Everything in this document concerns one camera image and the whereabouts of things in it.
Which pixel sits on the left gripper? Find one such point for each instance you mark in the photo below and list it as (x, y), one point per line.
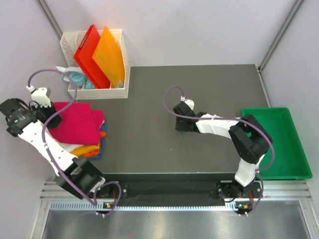
(55, 120)

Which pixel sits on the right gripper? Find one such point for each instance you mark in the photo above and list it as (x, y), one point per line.
(178, 127)

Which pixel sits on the magenta t shirt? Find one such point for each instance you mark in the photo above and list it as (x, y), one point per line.
(80, 125)

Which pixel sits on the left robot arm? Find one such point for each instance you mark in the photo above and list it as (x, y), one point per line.
(74, 174)

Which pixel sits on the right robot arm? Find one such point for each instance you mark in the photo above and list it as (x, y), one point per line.
(250, 139)

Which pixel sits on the white folded t shirt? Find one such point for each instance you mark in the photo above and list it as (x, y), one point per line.
(69, 147)

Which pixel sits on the teal white headphones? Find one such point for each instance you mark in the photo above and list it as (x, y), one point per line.
(77, 75)

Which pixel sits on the blue folded t shirt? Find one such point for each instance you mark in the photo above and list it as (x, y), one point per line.
(102, 145)

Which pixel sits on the red plastic folder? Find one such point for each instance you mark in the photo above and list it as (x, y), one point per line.
(84, 58)

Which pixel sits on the white plastic organizer basket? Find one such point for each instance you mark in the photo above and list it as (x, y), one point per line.
(69, 43)

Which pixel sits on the orange plastic folder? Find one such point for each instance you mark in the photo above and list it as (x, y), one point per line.
(108, 56)

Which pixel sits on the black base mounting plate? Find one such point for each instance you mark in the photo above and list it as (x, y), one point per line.
(174, 189)

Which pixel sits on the green plastic tray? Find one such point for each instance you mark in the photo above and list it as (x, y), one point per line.
(290, 161)

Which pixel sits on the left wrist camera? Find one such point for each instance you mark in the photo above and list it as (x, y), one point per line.
(41, 96)

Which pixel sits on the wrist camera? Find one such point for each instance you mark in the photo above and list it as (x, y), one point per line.
(189, 102)
(41, 96)

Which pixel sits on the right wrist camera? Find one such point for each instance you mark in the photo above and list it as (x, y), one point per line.
(189, 102)

